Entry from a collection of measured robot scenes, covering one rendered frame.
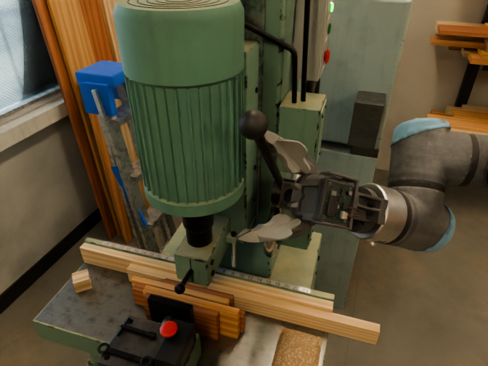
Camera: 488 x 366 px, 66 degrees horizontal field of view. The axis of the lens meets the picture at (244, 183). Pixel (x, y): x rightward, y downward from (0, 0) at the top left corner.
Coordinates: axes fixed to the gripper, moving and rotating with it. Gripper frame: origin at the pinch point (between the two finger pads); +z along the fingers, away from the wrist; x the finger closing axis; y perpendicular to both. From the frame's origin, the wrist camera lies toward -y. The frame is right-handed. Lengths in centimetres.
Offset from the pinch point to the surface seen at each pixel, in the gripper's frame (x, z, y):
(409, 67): -116, -168, -132
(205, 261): 14.0, -5.0, -19.8
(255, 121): -6.0, 4.6, 9.4
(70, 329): 34, 14, -39
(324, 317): 21.0, -30.1, -13.8
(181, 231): 12, -15, -68
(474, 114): -86, -194, -100
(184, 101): -8.9, 10.0, -1.8
